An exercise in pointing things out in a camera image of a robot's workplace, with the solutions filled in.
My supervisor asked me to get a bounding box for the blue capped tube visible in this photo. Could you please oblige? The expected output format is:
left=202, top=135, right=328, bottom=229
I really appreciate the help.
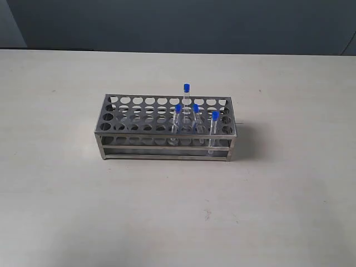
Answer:
left=192, top=104, right=204, bottom=134
left=171, top=104, right=181, bottom=135
left=182, top=83, right=190, bottom=123
left=209, top=111, right=219, bottom=148

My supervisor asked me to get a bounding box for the stainless steel test tube rack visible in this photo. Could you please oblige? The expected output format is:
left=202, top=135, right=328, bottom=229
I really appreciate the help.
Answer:
left=94, top=94, right=238, bottom=161

